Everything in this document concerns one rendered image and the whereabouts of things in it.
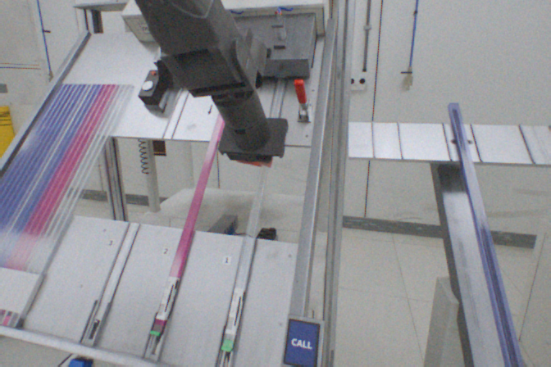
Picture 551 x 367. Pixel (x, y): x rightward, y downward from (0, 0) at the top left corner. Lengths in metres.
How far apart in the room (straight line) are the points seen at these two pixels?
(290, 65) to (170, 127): 0.28
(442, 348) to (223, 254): 0.35
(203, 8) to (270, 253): 0.36
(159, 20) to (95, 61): 0.66
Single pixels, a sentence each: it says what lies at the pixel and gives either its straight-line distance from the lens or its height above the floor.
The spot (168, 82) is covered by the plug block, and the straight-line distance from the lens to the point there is 0.54.
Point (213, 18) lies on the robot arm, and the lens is 0.31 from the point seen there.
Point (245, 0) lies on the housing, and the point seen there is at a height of 1.28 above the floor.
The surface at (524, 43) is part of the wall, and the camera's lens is 2.46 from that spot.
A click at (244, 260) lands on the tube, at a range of 0.50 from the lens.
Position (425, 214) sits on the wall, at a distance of 2.50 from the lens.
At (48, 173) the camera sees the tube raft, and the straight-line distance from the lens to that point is 0.78.
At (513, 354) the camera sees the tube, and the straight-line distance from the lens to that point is 0.45.
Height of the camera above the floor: 1.11
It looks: 15 degrees down
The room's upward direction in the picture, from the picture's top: straight up
